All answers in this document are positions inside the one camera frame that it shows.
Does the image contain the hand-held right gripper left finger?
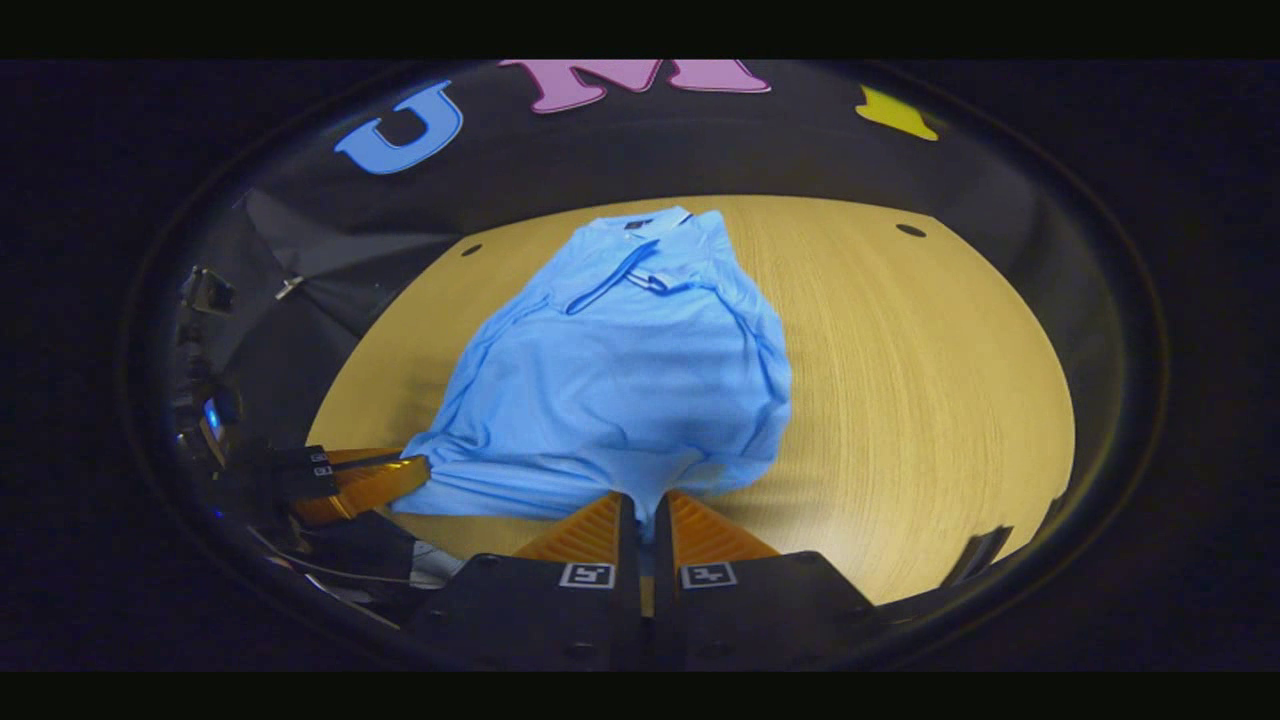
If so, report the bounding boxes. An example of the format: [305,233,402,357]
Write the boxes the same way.
[403,490,643,672]

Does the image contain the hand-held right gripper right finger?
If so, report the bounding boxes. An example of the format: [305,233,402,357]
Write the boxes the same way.
[653,489,889,672]

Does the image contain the light blue T-shirt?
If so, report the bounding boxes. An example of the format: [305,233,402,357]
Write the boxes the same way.
[388,207,794,546]

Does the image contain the dark rectangular object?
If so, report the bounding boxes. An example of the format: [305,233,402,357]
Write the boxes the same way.
[945,526,1014,587]

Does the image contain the black backdrop cloth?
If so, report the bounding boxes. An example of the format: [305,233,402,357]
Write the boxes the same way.
[170,60,1111,421]

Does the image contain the thin grey cable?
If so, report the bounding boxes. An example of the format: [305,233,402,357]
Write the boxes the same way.
[245,525,413,586]

